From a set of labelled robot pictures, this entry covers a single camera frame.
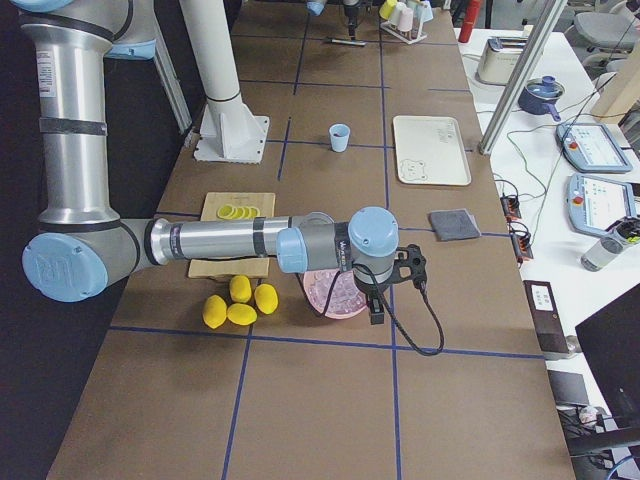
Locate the grey office chair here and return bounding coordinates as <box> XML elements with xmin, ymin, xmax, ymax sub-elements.
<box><xmin>573</xmin><ymin>12</ymin><xmax>639</xmax><ymax>50</ymax></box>

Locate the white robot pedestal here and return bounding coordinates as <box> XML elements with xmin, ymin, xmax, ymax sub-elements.
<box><xmin>180</xmin><ymin>0</ymin><xmax>270</xmax><ymax>164</ymax></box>

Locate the aluminium frame post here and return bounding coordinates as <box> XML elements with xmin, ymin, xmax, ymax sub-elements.
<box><xmin>478</xmin><ymin>0</ymin><xmax>567</xmax><ymax>155</ymax></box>

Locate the teach pendant near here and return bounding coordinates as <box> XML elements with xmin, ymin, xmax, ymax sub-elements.
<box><xmin>567</xmin><ymin>173</ymin><xmax>637</xmax><ymax>237</ymax></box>

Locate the white wire cup rack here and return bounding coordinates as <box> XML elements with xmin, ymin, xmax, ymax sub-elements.
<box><xmin>379</xmin><ymin>19</ymin><xmax>429</xmax><ymax>43</ymax></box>

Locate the pile of clear ice cubes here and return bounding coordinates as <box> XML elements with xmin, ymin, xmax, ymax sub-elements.
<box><xmin>307</xmin><ymin>269</ymin><xmax>369</xmax><ymax>314</ymax></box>

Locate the steel muddler black tip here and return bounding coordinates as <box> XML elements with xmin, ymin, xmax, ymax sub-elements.
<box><xmin>324</xmin><ymin>37</ymin><xmax>367</xmax><ymax>48</ymax></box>

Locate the yellow lemon middle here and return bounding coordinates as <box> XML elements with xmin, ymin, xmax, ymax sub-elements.
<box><xmin>202</xmin><ymin>295</ymin><xmax>227</xmax><ymax>329</ymax></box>

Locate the yellow lemon upper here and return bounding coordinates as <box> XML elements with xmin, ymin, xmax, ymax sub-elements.
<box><xmin>229</xmin><ymin>275</ymin><xmax>253</xmax><ymax>304</ymax></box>

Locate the lemon slices row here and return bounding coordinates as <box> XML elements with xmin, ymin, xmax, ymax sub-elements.
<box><xmin>216</xmin><ymin>203</ymin><xmax>261</xmax><ymax>221</ymax></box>

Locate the light blue cup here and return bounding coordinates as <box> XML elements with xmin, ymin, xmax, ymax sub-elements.
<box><xmin>328</xmin><ymin>123</ymin><xmax>351</xmax><ymax>153</ymax></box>

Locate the grey folded cloth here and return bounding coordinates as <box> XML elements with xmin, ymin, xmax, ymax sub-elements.
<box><xmin>428</xmin><ymin>209</ymin><xmax>481</xmax><ymax>241</ymax></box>

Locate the pink cup on rack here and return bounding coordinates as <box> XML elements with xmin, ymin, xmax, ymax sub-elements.
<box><xmin>389</xmin><ymin>3</ymin><xmax>413</xmax><ymax>34</ymax></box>

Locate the yellow cup on rack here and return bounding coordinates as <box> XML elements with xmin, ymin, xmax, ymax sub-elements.
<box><xmin>379</xmin><ymin>0</ymin><xmax>398</xmax><ymax>21</ymax></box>

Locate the black monitor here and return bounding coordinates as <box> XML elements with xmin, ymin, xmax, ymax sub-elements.
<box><xmin>576</xmin><ymin>286</ymin><xmax>639</xmax><ymax>427</ymax></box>

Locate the teach pendant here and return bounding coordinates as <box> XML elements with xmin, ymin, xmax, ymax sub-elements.
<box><xmin>567</xmin><ymin>173</ymin><xmax>637</xmax><ymax>237</ymax></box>
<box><xmin>556</xmin><ymin>122</ymin><xmax>633</xmax><ymax>174</ymax></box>

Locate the teach pendant far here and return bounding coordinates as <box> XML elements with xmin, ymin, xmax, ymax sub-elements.
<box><xmin>556</xmin><ymin>122</ymin><xmax>633</xmax><ymax>174</ymax></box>

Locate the white bear tray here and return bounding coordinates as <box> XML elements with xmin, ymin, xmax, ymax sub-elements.
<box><xmin>393</xmin><ymin>115</ymin><xmax>472</xmax><ymax>186</ymax></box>

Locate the pink bowl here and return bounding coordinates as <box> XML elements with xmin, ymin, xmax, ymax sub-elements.
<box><xmin>302</xmin><ymin>269</ymin><xmax>372</xmax><ymax>321</ymax></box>

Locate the blue cup on rack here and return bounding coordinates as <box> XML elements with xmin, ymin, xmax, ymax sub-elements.
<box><xmin>414</xmin><ymin>0</ymin><xmax>434</xmax><ymax>24</ymax></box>

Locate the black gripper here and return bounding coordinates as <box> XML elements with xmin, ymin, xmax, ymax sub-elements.
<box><xmin>342</xmin><ymin>0</ymin><xmax>361</xmax><ymax>39</ymax></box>
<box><xmin>353</xmin><ymin>267</ymin><xmax>392</xmax><ymax>325</ymax></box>

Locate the red bottle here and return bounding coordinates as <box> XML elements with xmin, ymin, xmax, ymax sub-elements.
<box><xmin>458</xmin><ymin>0</ymin><xmax>483</xmax><ymax>43</ymax></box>

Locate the black box with label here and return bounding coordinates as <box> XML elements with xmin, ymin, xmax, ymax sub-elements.
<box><xmin>523</xmin><ymin>280</ymin><xmax>570</xmax><ymax>355</ymax></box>

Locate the yellow lemon right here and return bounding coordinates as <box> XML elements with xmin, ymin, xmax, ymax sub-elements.
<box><xmin>254</xmin><ymin>283</ymin><xmax>279</xmax><ymax>315</ymax></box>

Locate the cream toaster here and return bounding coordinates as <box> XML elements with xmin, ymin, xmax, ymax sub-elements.
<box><xmin>476</xmin><ymin>36</ymin><xmax>527</xmax><ymax>86</ymax></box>

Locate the grey water bottle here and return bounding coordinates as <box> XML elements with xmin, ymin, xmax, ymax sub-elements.
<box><xmin>580</xmin><ymin>216</ymin><xmax>639</xmax><ymax>272</ymax></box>

